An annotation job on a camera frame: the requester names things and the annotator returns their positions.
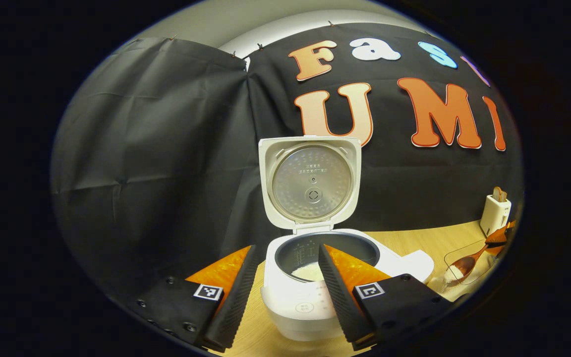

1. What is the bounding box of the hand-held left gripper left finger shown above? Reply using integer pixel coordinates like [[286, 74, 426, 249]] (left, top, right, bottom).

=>
[[134, 244, 261, 353]]

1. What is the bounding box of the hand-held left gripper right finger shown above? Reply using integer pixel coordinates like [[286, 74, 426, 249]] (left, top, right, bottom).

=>
[[318, 243, 452, 351]]

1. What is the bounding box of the brown wooden spoon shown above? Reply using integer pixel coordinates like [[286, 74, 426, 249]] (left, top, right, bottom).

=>
[[447, 242, 507, 284]]

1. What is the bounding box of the uncooked white rice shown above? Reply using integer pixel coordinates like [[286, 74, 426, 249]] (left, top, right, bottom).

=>
[[291, 263, 326, 283], [433, 265, 464, 292]]

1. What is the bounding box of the white rice cooker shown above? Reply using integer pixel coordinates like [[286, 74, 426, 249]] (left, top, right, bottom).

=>
[[258, 135, 435, 342]]

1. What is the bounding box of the white toaster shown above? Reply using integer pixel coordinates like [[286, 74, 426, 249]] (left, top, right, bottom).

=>
[[480, 194, 512, 238]]

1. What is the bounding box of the clear plastic container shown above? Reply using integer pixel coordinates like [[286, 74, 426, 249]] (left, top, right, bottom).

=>
[[428, 239, 502, 294]]

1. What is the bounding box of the black backdrop cloth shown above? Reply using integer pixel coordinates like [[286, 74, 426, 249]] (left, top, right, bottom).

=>
[[50, 22, 524, 298]]

